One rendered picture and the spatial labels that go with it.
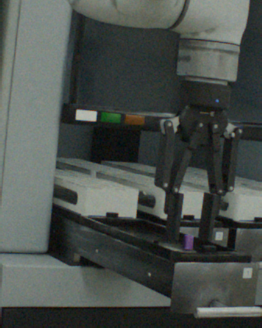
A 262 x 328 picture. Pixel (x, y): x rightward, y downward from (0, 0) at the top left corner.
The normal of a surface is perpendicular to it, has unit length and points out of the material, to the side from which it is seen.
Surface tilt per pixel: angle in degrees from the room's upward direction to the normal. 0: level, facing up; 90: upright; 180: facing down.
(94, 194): 90
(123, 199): 90
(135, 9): 145
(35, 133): 90
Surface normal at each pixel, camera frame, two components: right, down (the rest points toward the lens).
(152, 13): 0.25, 0.87
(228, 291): 0.43, 0.09
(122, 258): -0.89, -0.07
